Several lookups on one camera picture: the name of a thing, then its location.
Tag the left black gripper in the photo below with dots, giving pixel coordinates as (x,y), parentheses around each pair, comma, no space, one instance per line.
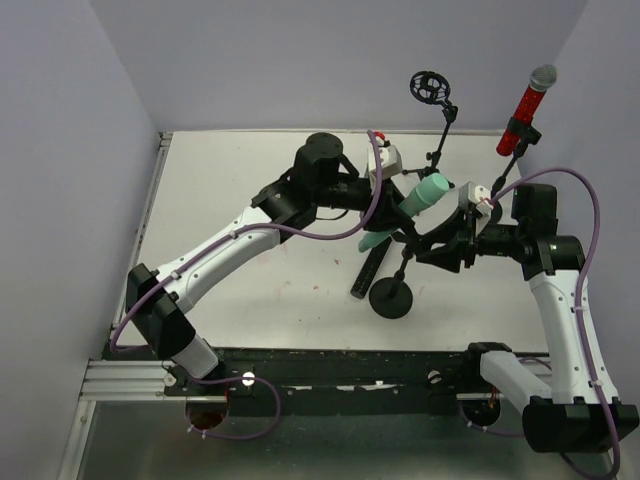
(388,211)

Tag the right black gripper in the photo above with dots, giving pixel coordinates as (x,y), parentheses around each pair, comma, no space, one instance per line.
(465,242)

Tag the teal plastic microphone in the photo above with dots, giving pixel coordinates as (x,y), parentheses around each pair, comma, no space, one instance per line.
(424,195)

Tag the black glitter microphone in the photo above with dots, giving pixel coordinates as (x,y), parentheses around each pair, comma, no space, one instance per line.
(369,270)

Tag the black round-base clip stand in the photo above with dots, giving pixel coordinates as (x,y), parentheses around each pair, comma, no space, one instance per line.
(391,297)

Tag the black round-base mic stand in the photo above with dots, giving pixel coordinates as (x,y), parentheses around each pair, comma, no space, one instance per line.
(510,160)

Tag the red glitter microphone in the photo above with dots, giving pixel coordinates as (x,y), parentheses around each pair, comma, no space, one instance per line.
(540,81)

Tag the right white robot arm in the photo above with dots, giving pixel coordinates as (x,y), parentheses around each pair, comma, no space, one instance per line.
(579,411)

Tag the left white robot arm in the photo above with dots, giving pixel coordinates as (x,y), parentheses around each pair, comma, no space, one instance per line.
(157,301)

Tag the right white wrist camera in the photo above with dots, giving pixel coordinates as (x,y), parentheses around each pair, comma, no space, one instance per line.
(473,195)

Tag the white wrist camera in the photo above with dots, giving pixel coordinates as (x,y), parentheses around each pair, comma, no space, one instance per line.
(386,155)
(473,195)

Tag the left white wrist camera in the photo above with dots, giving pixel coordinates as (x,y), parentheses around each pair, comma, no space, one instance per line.
(386,155)

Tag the black front mounting rail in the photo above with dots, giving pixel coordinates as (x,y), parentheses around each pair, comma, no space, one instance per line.
(262,382)

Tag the aluminium extrusion frame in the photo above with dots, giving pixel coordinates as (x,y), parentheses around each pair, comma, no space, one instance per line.
(86,409)

